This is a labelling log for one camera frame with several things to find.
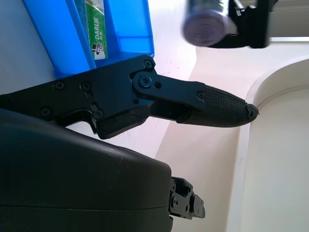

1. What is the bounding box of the green toothpaste box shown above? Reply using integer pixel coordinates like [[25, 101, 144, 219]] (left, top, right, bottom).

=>
[[84, 0, 108, 60]]

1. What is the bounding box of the blue plastic tray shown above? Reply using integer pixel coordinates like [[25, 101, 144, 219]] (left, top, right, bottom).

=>
[[22, 0, 155, 79]]

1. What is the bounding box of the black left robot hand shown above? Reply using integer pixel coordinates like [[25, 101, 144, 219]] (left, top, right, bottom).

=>
[[210, 0, 275, 49]]

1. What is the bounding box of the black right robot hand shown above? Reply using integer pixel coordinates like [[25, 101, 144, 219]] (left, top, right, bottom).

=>
[[0, 54, 259, 232]]

